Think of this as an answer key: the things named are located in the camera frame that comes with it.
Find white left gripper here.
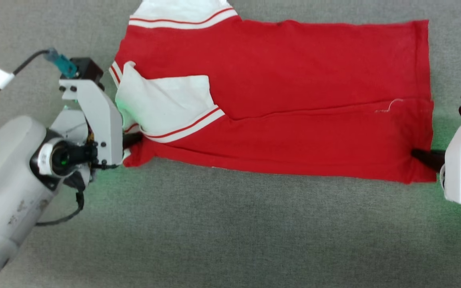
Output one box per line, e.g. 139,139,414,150
30,79,143,189

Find red and white jersey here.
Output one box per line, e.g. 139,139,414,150
109,0,437,184

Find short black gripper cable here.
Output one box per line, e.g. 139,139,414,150
35,191,85,227

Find teal cable connector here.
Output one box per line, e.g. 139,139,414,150
45,48,78,79

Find long black camera cable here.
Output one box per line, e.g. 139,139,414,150
0,49,52,121

